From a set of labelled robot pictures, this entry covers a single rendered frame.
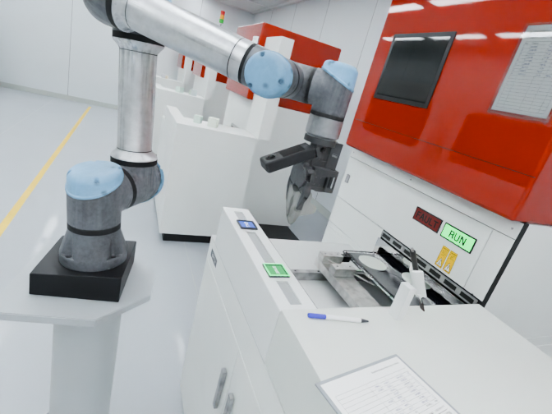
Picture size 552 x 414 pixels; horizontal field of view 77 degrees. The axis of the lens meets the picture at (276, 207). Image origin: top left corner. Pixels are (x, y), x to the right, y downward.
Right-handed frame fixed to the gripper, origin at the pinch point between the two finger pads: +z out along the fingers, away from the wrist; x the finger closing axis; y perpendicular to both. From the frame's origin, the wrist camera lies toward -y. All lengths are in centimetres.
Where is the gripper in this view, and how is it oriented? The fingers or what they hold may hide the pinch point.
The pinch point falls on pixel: (288, 218)
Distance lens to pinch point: 81.3
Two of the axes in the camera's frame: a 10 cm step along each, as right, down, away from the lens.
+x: -3.5, -4.0, 8.5
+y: 9.0, 1.0, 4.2
